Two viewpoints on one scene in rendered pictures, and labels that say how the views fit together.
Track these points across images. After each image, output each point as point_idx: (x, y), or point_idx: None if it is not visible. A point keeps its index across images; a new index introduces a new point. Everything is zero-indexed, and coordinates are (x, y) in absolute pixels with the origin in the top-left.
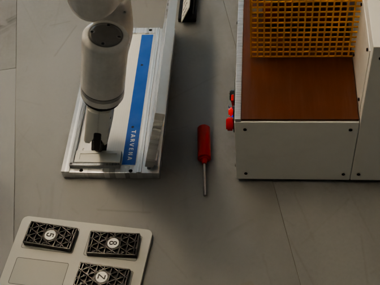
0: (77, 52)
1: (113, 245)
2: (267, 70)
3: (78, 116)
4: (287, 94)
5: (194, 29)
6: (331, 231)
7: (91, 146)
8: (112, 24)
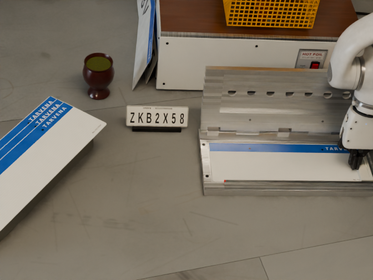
0: (230, 206)
1: None
2: (316, 25)
3: (321, 186)
4: (336, 18)
5: (189, 121)
6: None
7: (359, 165)
8: (372, 44)
